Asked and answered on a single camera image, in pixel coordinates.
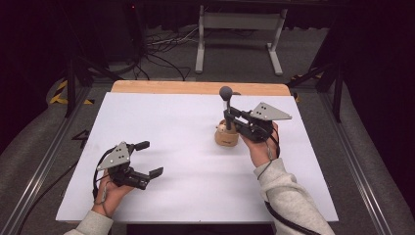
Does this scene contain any wooden table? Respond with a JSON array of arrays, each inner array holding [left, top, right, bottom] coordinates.
[[111, 80, 292, 97]]

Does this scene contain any left hand-held gripper cable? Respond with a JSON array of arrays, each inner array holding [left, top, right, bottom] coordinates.
[[15, 148, 114, 235]]

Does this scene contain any bundle of floor cables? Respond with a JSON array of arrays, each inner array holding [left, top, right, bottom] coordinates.
[[133, 25, 201, 81]]

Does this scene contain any black tripod stand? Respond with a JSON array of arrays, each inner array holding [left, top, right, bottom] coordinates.
[[287, 62, 345, 123], [63, 53, 125, 118]]

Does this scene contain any aluminium floor rail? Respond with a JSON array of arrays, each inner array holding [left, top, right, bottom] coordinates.
[[318, 92, 393, 235], [0, 86, 93, 235]]

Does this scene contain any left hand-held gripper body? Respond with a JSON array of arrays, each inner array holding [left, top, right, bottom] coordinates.
[[97, 141, 150, 191]]

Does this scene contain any right hand-held gripper cable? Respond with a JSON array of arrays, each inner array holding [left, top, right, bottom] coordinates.
[[256, 125, 322, 235]]

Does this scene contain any dark box with red light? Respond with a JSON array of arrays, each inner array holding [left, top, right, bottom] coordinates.
[[122, 0, 149, 63]]

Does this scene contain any person's right hand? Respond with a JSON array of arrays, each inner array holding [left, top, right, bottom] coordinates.
[[240, 120, 281, 168]]

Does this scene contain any yellow black floor tape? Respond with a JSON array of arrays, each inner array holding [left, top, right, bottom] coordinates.
[[49, 79, 96, 106], [291, 72, 325, 103]]

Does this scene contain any round wooden brush holder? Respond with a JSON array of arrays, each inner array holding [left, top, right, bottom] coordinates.
[[213, 118, 245, 148]]

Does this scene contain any black makeup brush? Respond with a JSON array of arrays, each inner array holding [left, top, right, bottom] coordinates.
[[218, 85, 234, 131]]

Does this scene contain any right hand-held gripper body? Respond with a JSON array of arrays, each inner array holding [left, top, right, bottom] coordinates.
[[235, 102, 293, 144]]

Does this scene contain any white board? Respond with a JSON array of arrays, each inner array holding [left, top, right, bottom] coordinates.
[[55, 92, 340, 224]]

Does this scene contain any hand-held gripper cable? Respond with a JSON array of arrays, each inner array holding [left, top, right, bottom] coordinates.
[[256, 125, 322, 235], [15, 148, 114, 235]]

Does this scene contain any person's left hand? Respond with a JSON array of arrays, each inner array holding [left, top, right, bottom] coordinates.
[[91, 177, 135, 219]]

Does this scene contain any white metal stand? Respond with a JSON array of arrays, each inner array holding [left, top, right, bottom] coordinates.
[[195, 4, 289, 76]]

